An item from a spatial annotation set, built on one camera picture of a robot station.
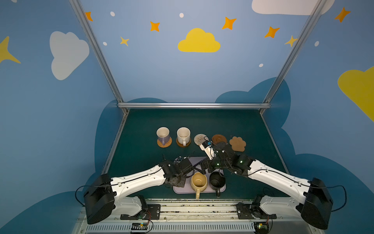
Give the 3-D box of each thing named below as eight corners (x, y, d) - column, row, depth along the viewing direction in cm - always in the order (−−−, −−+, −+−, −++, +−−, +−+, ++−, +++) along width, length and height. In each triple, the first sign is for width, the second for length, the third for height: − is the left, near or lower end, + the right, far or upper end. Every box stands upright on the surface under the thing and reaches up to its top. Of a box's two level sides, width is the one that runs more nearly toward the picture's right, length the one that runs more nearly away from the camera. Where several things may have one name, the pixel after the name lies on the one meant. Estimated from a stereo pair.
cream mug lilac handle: (157, 147, 101) (155, 140, 94) (159, 134, 108) (157, 126, 101) (168, 147, 101) (167, 140, 94) (170, 134, 108) (169, 127, 101)
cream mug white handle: (176, 149, 100) (175, 141, 93) (177, 134, 108) (176, 126, 100) (190, 149, 100) (190, 141, 93) (189, 134, 108) (190, 127, 100)
